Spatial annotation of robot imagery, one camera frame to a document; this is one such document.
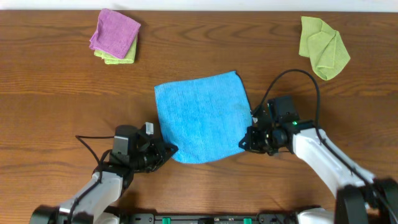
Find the blue microfiber cloth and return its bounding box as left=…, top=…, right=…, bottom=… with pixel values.
left=154, top=71, right=252, bottom=164

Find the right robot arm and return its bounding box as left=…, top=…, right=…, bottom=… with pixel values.
left=239, top=96, right=397, bottom=223

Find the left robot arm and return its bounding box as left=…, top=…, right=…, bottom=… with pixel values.
left=30, top=123, right=178, bottom=224

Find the light green folded cloth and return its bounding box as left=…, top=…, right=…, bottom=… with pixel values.
left=94, top=36, right=138, bottom=65

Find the olive green crumpled cloth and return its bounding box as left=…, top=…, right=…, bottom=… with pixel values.
left=298, top=16, right=351, bottom=80

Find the purple folded cloth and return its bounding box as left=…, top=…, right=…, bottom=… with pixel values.
left=90, top=8, right=141, bottom=59

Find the right black cable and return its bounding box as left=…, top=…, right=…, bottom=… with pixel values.
left=253, top=68, right=398, bottom=218

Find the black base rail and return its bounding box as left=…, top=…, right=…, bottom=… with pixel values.
left=105, top=206, right=304, bottom=224

